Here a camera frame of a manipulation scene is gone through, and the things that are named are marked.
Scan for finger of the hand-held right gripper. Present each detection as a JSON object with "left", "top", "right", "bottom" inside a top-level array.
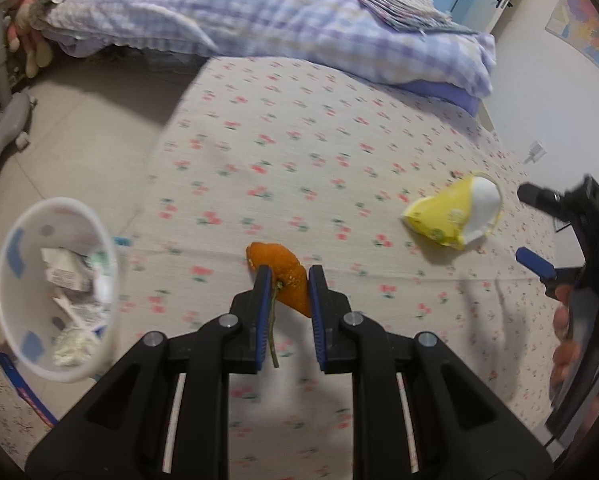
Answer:
[
  {"left": 518, "top": 183, "right": 577, "bottom": 218},
  {"left": 516, "top": 247, "right": 583, "bottom": 295}
]

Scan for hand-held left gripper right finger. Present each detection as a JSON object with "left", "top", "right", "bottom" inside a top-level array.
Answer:
[{"left": 307, "top": 265, "right": 553, "bottom": 480}]

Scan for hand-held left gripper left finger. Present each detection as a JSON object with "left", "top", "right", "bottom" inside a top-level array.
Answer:
[{"left": 24, "top": 265, "right": 274, "bottom": 480}]

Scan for orange peel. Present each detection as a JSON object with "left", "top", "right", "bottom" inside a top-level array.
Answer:
[{"left": 246, "top": 242, "right": 311, "bottom": 368}]

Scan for small white bottle green label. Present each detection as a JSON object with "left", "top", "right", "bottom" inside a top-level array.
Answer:
[{"left": 88, "top": 252, "right": 116, "bottom": 306}]

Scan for white tissue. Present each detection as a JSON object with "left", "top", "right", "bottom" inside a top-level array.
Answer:
[{"left": 54, "top": 327, "right": 103, "bottom": 368}]

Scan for white bin with blue patches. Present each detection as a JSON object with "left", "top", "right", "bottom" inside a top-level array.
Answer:
[{"left": 0, "top": 197, "right": 120, "bottom": 385}]

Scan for person's right hand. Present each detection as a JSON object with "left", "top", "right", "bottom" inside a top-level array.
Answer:
[{"left": 550, "top": 285, "right": 573, "bottom": 396}]

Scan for yellow snack packet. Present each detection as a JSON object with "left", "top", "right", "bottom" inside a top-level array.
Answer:
[{"left": 402, "top": 172, "right": 504, "bottom": 252}]

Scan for plain purple blanket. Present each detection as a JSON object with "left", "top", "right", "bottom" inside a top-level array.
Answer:
[{"left": 399, "top": 80, "right": 480, "bottom": 116}]

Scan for cherry print bed sheet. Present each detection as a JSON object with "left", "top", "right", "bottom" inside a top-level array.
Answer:
[{"left": 94, "top": 55, "right": 580, "bottom": 480}]

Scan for folded checkered cloth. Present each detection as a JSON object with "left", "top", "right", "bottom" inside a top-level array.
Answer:
[{"left": 344, "top": 0, "right": 480, "bottom": 36}]

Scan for blue cardboard strip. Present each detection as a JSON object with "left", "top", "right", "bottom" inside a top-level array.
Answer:
[{"left": 0, "top": 352, "right": 58, "bottom": 428}]

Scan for purple checkered quilt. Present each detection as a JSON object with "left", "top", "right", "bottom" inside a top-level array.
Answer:
[{"left": 32, "top": 0, "right": 496, "bottom": 116}]

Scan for pink plush toy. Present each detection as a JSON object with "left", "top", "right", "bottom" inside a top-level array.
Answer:
[{"left": 4, "top": 0, "right": 55, "bottom": 78}]

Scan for wall map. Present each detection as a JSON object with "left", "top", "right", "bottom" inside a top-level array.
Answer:
[{"left": 544, "top": 0, "right": 599, "bottom": 86}]

